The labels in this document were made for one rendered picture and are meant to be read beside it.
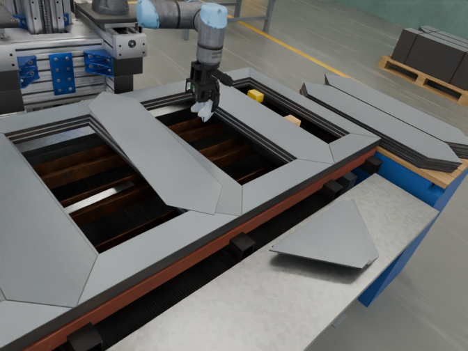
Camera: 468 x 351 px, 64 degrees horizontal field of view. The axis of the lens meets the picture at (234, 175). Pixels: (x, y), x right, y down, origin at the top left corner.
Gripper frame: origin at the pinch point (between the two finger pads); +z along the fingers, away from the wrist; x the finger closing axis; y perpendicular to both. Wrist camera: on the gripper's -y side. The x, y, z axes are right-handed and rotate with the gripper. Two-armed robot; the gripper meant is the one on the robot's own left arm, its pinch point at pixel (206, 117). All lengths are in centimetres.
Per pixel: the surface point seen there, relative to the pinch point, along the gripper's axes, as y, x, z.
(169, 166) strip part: 21.4, 9.7, 5.8
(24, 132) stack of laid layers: 48, -28, 7
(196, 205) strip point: 25.4, 27.4, 5.7
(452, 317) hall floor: -96, 97, 91
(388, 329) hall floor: -62, 78, 91
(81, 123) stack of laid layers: 30.5, -27.2, 8.1
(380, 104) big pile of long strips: -89, 21, 6
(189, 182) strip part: 21.0, 18.8, 5.8
